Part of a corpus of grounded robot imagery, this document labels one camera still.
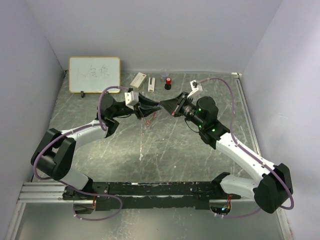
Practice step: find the grey keyring holder red handle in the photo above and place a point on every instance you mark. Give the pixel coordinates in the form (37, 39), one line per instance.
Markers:
(150, 121)

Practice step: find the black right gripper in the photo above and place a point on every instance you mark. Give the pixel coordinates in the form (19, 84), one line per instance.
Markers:
(173, 105)

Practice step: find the red and black stamp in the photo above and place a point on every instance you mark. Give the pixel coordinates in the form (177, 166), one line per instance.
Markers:
(168, 82)

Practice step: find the clear plastic cup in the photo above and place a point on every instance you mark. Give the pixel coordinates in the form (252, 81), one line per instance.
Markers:
(164, 74)

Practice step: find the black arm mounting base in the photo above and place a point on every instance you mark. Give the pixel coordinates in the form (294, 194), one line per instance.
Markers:
(149, 195)

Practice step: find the white and green carton box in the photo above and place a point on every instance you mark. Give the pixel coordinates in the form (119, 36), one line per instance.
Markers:
(138, 81)

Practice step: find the small whiteboard with yellow frame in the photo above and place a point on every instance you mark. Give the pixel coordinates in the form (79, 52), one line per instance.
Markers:
(93, 74)

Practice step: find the white stapler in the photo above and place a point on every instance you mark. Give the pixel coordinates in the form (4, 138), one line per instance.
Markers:
(151, 84)

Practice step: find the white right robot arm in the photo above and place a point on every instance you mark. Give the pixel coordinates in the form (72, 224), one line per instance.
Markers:
(271, 184)

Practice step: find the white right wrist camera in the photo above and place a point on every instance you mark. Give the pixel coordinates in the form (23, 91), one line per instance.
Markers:
(196, 89)

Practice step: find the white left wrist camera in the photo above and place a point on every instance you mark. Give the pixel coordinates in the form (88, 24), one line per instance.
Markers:
(131, 99)

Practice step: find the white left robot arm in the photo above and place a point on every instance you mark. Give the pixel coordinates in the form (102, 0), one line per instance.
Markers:
(55, 152)

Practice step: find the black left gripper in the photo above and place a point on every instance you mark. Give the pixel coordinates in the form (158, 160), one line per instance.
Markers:
(144, 106)

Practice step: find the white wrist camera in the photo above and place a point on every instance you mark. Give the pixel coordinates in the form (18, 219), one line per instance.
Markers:
(196, 89)
(131, 99)

